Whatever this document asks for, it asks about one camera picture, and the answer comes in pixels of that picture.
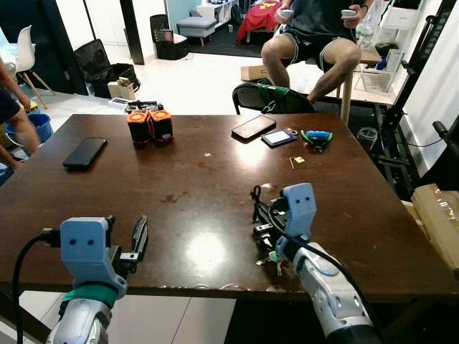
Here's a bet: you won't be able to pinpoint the black metal stand frame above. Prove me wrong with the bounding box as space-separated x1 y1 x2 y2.
373 0 459 198

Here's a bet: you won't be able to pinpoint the black smartphone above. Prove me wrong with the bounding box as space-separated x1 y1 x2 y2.
63 137 108 171

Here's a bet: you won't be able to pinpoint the white chair wooden legs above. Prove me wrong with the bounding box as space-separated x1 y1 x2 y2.
14 25 55 110

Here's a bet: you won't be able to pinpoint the long tan cardboard box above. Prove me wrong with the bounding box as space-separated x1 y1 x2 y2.
402 183 459 272

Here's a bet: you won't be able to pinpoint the orange and black battery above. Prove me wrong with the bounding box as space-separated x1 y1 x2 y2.
128 109 153 148
149 107 174 144

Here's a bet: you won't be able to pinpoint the seated person dark clothes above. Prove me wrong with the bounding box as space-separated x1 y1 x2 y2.
260 0 388 105

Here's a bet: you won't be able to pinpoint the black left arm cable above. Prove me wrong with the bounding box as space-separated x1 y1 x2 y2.
11 228 62 344

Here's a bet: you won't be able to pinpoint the blue card holder white insert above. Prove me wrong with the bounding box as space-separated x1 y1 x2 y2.
260 129 298 148

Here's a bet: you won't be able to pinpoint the black chair green strap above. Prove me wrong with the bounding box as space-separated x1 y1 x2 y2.
232 82 316 115

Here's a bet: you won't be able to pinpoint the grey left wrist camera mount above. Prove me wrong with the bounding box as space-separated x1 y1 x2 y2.
60 217 117 291

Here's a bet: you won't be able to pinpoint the metal key bunch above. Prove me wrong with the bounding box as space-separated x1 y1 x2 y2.
255 247 288 277

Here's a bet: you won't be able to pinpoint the grey ottoman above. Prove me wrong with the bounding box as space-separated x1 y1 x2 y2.
176 16 219 39

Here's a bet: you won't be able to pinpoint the open black luggage bag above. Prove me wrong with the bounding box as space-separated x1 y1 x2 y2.
74 39 141 99

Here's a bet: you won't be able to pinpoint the light wooden table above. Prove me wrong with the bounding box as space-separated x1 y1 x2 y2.
305 47 402 124

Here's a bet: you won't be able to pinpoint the flat small cardboard box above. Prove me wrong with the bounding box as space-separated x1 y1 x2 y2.
240 64 268 82

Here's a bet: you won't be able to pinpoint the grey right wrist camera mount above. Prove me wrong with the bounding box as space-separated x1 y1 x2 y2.
281 183 318 242

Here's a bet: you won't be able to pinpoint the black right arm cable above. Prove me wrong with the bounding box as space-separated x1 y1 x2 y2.
250 185 387 344

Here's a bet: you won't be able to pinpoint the standing person bare legs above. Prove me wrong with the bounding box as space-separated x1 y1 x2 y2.
0 57 41 156

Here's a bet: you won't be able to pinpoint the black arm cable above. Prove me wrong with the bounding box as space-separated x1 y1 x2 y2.
11 228 62 344
250 185 387 344

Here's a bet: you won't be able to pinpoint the dark brown wooden table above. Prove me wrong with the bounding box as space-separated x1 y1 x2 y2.
0 113 459 302

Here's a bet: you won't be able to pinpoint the dark glossy smartphone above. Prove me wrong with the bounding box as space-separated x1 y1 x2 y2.
231 115 277 141

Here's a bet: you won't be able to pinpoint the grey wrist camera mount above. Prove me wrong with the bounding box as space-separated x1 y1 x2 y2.
281 183 318 242
60 217 117 291

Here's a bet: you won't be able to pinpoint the blue plastic bucket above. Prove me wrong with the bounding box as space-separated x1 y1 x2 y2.
4 113 53 144

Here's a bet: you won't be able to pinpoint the small open cardboard box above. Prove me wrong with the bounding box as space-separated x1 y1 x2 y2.
108 77 137 101

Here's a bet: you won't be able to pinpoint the red cloth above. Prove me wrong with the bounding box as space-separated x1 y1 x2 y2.
237 0 284 44

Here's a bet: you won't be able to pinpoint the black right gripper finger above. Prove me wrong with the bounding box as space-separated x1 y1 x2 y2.
252 224 280 250

